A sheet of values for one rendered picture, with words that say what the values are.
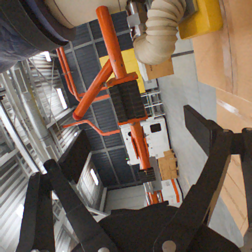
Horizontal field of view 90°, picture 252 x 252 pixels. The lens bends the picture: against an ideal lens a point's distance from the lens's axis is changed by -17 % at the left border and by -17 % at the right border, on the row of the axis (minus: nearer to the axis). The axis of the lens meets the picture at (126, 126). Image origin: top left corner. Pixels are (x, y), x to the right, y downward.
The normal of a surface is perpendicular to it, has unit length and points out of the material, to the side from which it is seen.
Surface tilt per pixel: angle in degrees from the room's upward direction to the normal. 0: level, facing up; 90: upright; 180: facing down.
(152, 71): 90
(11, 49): 93
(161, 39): 79
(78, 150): 179
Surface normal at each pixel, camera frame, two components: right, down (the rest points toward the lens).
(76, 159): 0.97, -0.22
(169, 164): -0.07, 0.36
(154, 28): -0.59, -0.12
